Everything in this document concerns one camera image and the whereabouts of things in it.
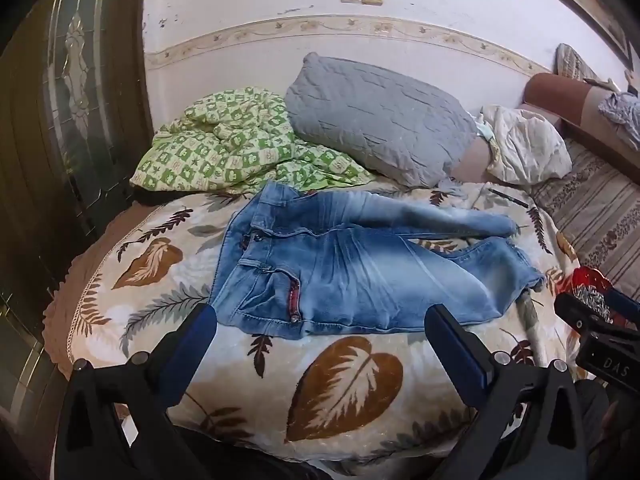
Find grey crumpled cloth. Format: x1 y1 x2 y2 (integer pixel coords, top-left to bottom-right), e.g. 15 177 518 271
598 91 640 153

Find brown sofa backrest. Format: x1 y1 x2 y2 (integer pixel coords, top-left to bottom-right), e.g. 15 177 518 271
520 72 640 186

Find dark picture frame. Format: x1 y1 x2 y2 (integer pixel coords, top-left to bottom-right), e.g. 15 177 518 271
505 0 633 68

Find striped floral sofa cover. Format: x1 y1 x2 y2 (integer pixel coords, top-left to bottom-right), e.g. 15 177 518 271
530 137 640 291

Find pile of sunflower seeds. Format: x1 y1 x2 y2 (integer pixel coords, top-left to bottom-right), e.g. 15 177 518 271
575 285 613 323

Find beige leaf print blanket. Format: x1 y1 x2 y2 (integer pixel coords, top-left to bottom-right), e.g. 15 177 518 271
42 180 596 466

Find red glass bowl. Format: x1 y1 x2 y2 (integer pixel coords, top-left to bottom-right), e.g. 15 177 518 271
562 266 621 328

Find blue denim pants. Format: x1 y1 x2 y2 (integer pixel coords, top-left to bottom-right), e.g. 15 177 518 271
207 180 546 342

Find dark stained glass door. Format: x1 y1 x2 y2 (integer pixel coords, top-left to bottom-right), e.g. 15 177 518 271
0 0 151 461

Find patterned cushion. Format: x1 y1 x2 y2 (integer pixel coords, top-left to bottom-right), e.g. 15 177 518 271
555 42 601 83

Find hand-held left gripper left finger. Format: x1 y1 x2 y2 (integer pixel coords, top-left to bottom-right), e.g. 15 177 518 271
52 302 218 480

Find person's dark clothing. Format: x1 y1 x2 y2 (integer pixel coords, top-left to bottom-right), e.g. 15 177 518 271
172 379 640 480

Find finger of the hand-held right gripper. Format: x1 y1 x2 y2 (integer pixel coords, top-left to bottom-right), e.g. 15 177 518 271
606 286 640 318
553 292 640 348

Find brown bolster cushion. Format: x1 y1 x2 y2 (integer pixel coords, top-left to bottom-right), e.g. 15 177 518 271
450 137 501 183

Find grey quilted pillow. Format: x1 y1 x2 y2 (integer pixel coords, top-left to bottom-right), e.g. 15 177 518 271
284 52 480 188

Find small grey cloth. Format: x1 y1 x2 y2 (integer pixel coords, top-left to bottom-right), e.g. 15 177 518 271
429 177 473 200

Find green checkered blanket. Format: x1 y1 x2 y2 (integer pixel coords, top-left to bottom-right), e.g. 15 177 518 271
129 87 377 196

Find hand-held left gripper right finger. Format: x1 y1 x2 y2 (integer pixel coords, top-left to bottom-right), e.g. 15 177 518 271
424 304 588 480

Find black pen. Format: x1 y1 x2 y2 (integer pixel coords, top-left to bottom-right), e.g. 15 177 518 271
487 187 530 209

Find white crumpled cloth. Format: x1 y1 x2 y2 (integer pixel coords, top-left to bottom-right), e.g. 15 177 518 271
481 105 573 185

